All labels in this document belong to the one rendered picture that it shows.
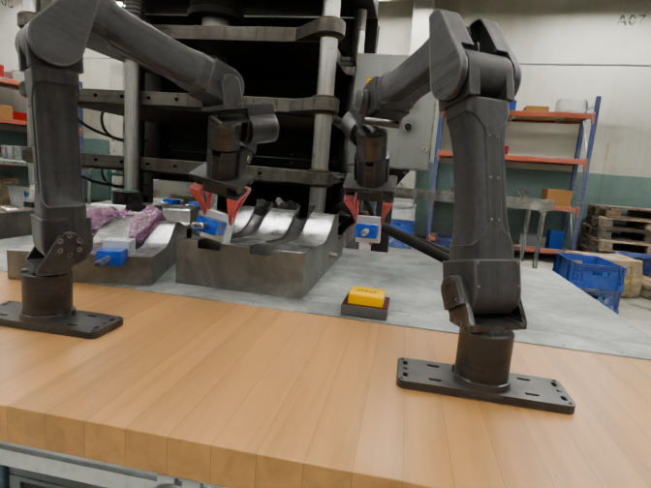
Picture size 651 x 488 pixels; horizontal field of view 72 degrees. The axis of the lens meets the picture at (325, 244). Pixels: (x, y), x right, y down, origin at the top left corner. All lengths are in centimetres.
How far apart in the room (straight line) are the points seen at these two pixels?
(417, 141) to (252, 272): 97
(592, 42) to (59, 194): 765
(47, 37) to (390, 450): 62
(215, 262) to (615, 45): 749
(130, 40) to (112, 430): 52
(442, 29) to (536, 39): 723
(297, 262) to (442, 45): 45
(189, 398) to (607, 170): 753
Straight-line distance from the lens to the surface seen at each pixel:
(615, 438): 58
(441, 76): 61
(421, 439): 48
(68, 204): 70
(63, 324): 72
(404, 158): 167
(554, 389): 62
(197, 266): 92
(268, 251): 90
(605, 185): 781
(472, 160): 57
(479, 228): 55
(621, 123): 788
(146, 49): 75
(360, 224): 89
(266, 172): 170
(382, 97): 78
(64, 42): 70
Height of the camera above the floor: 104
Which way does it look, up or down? 9 degrees down
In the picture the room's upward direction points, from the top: 4 degrees clockwise
